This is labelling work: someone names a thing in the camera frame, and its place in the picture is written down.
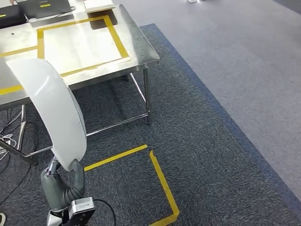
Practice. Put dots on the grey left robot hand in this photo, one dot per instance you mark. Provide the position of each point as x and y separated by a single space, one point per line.
53 190

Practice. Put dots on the white curved plastic car part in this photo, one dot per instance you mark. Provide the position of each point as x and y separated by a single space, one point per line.
53 109

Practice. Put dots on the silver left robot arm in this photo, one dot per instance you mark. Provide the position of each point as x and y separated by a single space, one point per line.
72 197

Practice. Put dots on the stainless steel workbench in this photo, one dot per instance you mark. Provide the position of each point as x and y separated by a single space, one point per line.
131 40

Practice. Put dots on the yellow floor tape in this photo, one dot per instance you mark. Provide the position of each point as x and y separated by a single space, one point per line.
115 157
164 187

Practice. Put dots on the yellow tape rectangle marking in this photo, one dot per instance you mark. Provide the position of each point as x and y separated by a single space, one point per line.
40 40

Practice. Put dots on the white flat box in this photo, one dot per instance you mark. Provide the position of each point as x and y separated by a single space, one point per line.
99 5

